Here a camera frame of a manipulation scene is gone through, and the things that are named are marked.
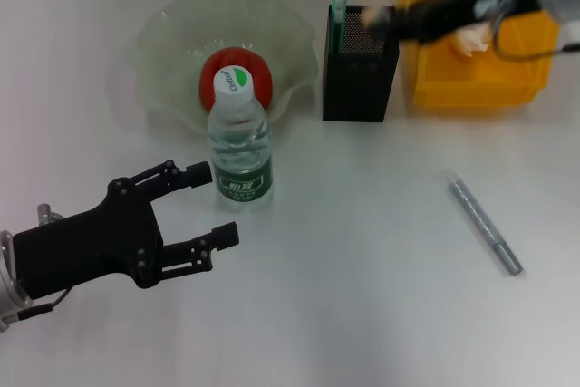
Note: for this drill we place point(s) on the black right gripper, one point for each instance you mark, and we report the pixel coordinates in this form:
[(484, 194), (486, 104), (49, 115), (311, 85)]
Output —
[(480, 2)]

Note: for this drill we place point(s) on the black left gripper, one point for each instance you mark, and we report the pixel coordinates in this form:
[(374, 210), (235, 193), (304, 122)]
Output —
[(86, 246)]

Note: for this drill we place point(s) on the beige eraser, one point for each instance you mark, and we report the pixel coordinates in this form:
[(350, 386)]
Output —
[(374, 15)]

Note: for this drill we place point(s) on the clear water bottle green label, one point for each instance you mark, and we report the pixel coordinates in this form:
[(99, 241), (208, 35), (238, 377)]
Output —
[(240, 156)]

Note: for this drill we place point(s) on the green utility knife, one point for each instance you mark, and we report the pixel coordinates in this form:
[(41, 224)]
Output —
[(339, 15)]

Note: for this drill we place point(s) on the white paper ball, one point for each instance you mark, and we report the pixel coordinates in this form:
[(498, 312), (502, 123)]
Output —
[(473, 40)]

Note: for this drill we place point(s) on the red-orange fruit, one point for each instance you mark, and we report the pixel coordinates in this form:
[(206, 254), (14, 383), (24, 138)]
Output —
[(263, 74)]

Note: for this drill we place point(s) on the black mesh pen holder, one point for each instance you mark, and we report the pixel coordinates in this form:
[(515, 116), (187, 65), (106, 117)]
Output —
[(358, 88)]

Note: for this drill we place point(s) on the green wavy glass fruit bowl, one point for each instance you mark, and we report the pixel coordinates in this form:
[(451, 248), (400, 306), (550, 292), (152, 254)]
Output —
[(172, 51)]

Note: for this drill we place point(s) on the silver pen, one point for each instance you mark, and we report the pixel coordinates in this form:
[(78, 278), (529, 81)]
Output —
[(485, 224)]

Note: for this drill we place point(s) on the yellow plastic bin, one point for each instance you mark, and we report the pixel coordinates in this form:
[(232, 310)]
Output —
[(476, 83)]

